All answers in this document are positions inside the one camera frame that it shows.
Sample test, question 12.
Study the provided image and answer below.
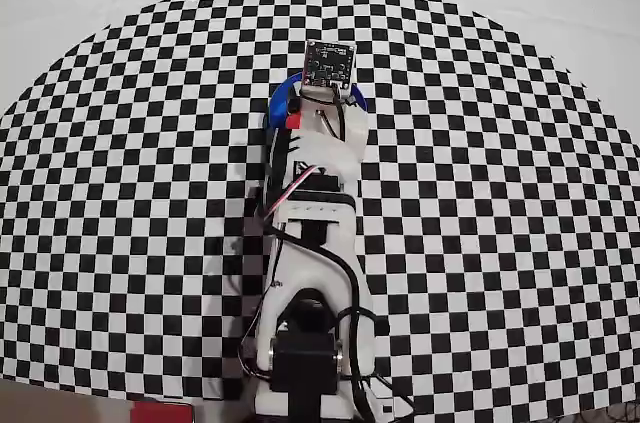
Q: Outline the white paper sheet with checkerboard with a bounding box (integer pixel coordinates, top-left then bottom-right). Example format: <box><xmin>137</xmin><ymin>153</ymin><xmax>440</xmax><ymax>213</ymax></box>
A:
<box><xmin>0</xmin><ymin>0</ymin><xmax>640</xmax><ymax>419</ymax></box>

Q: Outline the black wrist camera board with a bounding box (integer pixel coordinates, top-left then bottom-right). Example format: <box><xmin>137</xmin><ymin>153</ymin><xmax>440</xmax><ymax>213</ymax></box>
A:
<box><xmin>299</xmin><ymin>39</ymin><xmax>359</xmax><ymax>94</ymax></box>

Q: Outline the white gripper with black servo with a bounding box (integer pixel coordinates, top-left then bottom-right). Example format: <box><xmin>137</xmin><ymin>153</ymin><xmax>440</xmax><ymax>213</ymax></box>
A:
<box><xmin>272</xmin><ymin>87</ymin><xmax>371</xmax><ymax>194</ymax></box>

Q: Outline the red flat box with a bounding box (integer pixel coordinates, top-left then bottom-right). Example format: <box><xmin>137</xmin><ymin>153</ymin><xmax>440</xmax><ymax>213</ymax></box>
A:
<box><xmin>130</xmin><ymin>400</ymin><xmax>195</xmax><ymax>423</ymax></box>

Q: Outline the blue round plastic box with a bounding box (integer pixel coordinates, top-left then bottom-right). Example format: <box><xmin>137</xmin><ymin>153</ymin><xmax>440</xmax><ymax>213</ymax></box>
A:
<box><xmin>267</xmin><ymin>70</ymin><xmax>370</xmax><ymax>133</ymax></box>

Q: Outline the thin black cable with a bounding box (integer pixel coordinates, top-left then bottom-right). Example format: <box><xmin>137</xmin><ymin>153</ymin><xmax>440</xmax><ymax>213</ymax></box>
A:
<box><xmin>594</xmin><ymin>402</ymin><xmax>640</xmax><ymax>423</ymax></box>

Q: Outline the black camera cable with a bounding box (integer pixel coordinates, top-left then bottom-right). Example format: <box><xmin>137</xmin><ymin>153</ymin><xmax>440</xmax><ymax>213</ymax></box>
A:
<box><xmin>239</xmin><ymin>222</ymin><xmax>416</xmax><ymax>423</ymax></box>

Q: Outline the red white black servo cable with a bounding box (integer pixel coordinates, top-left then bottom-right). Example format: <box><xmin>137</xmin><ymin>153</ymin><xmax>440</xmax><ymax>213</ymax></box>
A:
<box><xmin>259</xmin><ymin>162</ymin><xmax>324</xmax><ymax>224</ymax></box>

